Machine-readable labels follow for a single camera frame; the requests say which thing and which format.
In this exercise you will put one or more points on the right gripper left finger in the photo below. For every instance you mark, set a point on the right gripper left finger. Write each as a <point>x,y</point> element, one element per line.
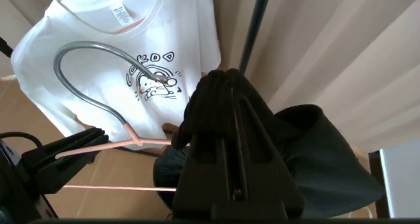
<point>203,181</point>

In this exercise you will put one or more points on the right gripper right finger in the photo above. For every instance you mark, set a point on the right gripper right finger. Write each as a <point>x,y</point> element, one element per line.
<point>265,178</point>

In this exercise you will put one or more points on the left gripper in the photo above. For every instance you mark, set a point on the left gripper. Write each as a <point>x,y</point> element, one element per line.
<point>13,191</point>

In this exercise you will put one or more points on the black garment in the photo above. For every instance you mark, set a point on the black garment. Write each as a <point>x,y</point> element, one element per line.
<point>328,171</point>

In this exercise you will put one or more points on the white printed t-shirt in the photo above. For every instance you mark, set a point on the white printed t-shirt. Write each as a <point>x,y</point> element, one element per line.
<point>98,96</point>

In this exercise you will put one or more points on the pink clothes hanger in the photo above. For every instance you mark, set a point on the pink clothes hanger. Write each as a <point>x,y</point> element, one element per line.
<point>59,69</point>
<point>128,27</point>

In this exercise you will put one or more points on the black clothes rack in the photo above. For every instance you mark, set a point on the black clothes rack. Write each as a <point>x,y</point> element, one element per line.
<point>254,27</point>

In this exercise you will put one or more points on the beige curtain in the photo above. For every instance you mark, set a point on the beige curtain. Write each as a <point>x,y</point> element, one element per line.
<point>328,53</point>

